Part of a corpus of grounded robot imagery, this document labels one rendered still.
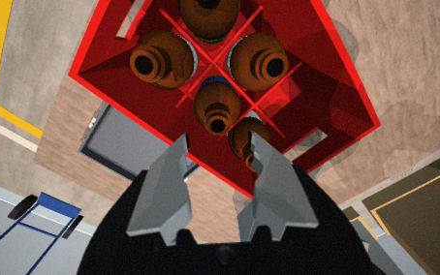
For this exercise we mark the red crate with dividers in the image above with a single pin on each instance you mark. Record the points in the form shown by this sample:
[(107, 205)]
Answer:
[(321, 90)]

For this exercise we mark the brown bottle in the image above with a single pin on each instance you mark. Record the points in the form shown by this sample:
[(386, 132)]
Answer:
[(253, 62), (167, 62), (210, 21), (217, 105), (238, 136)]

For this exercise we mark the black rectangular tray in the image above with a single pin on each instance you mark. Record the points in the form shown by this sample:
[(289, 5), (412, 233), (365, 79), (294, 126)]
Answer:
[(120, 144)]

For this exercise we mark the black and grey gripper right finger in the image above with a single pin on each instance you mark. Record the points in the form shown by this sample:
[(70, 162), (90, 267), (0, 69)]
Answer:
[(298, 211)]

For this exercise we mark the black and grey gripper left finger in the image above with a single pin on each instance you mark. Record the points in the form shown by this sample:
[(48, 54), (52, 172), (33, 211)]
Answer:
[(145, 218)]

